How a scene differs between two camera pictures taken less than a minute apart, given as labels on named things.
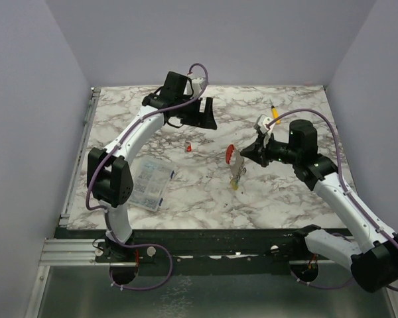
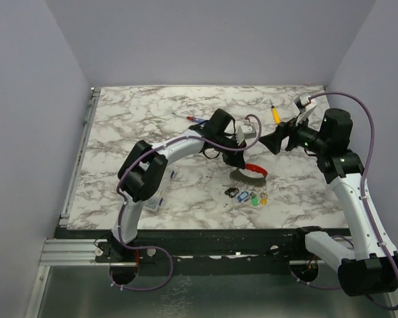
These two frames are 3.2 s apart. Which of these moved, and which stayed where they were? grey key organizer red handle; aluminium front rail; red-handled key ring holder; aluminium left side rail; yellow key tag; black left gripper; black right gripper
Moved: yellow key tag; black left gripper; red-handled key ring holder; grey key organizer red handle; black right gripper
Stayed: aluminium left side rail; aluminium front rail
